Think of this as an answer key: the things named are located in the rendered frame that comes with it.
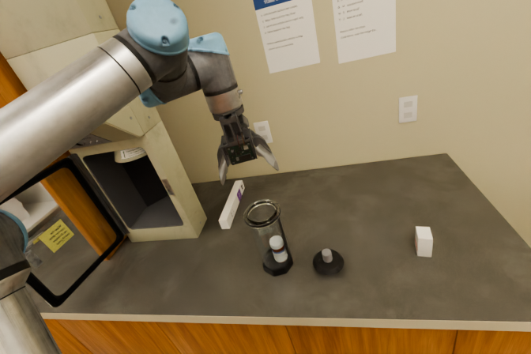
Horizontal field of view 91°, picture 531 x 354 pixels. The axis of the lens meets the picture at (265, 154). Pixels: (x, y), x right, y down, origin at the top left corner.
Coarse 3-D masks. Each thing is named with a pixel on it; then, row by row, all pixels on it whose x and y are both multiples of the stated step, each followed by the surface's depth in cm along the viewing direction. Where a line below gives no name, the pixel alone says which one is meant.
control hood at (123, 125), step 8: (120, 112) 74; (128, 112) 77; (112, 120) 71; (120, 120) 74; (128, 120) 76; (136, 120) 80; (96, 128) 72; (104, 128) 72; (112, 128) 72; (120, 128) 73; (128, 128) 76; (136, 128) 79; (104, 136) 77; (112, 136) 78; (120, 136) 78; (128, 136) 79; (136, 136) 79
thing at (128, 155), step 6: (120, 150) 91; (126, 150) 91; (132, 150) 91; (138, 150) 91; (144, 150) 92; (120, 156) 92; (126, 156) 91; (132, 156) 91; (138, 156) 91; (120, 162) 92
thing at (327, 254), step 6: (318, 252) 81; (324, 252) 77; (330, 252) 76; (336, 252) 79; (318, 258) 79; (324, 258) 77; (330, 258) 76; (336, 258) 77; (342, 258) 78; (318, 264) 77; (324, 264) 77; (330, 264) 76; (336, 264) 76; (342, 264) 76; (318, 270) 76; (324, 270) 75; (330, 270) 75; (336, 270) 75
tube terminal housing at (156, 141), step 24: (48, 48) 73; (72, 48) 72; (24, 72) 78; (48, 72) 76; (144, 120) 83; (120, 144) 86; (144, 144) 85; (168, 144) 94; (168, 168) 92; (192, 192) 105; (192, 216) 103; (144, 240) 111
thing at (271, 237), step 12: (252, 204) 78; (264, 204) 79; (276, 204) 76; (252, 216) 78; (264, 216) 81; (276, 216) 71; (252, 228) 74; (264, 228) 72; (276, 228) 74; (264, 240) 74; (276, 240) 75; (264, 252) 77; (276, 252) 77; (264, 264) 82; (276, 264) 79
